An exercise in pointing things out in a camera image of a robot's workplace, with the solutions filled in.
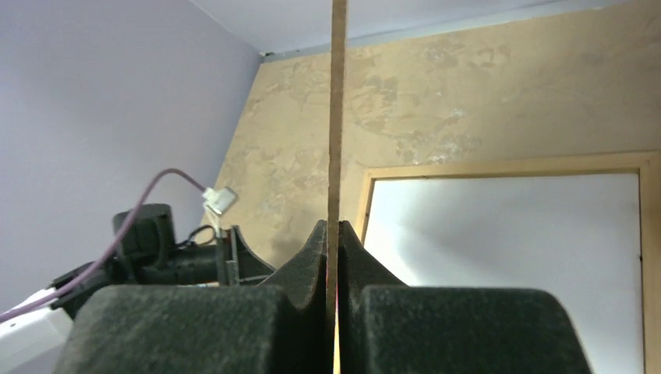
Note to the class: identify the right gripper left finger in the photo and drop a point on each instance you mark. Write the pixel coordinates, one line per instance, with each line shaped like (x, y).
(278, 326)

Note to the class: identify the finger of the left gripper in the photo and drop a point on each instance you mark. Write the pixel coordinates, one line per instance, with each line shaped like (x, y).
(246, 268)

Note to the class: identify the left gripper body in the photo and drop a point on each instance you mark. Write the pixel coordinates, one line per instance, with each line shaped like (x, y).
(149, 253)

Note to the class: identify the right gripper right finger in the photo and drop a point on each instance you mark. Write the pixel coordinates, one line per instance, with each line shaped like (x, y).
(386, 326)

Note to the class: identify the brown backing board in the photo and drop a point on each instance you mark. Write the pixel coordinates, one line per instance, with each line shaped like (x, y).
(339, 26)

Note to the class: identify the wooden picture frame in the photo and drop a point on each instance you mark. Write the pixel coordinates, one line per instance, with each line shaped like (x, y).
(646, 165)

